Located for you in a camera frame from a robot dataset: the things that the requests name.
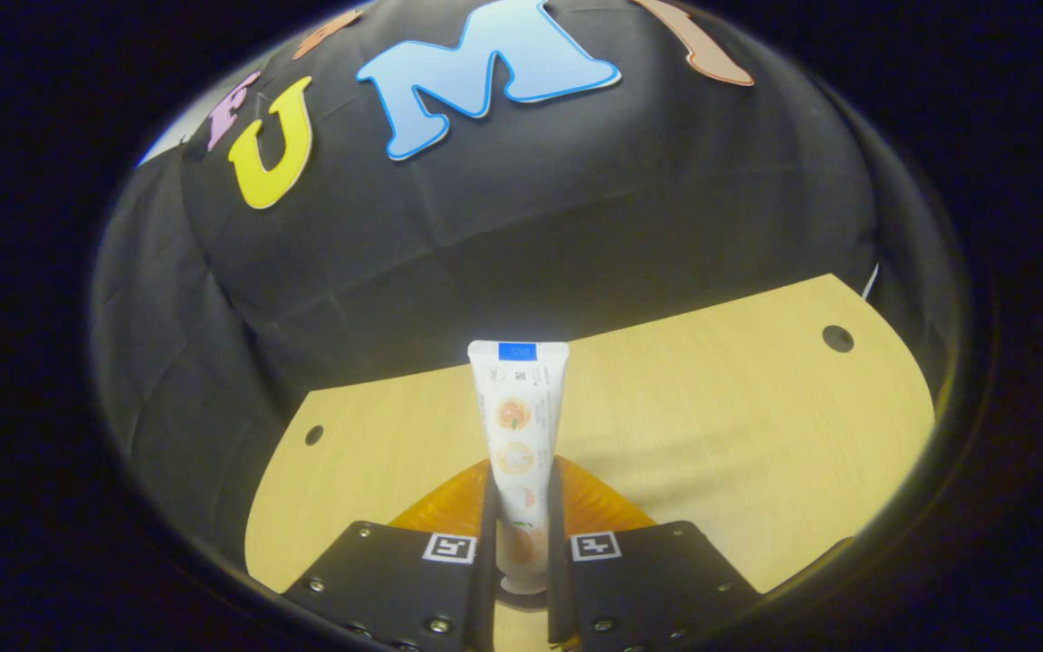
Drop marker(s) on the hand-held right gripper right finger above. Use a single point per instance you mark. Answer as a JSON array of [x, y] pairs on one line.
[[558, 589]]

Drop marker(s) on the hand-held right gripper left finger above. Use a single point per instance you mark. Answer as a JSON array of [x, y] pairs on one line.
[[485, 589]]

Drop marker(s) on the white toothpaste tube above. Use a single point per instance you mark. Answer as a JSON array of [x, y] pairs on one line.
[[518, 426]]

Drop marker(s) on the light wooden desktop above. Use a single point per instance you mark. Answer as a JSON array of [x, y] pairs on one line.
[[712, 407]]

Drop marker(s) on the black backdrop cloth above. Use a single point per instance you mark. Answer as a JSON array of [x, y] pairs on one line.
[[485, 254]]

